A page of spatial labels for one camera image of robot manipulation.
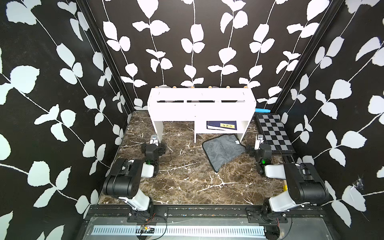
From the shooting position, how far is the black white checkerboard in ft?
3.21

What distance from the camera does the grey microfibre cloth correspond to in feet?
3.06

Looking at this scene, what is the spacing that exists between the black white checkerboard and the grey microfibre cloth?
21 cm
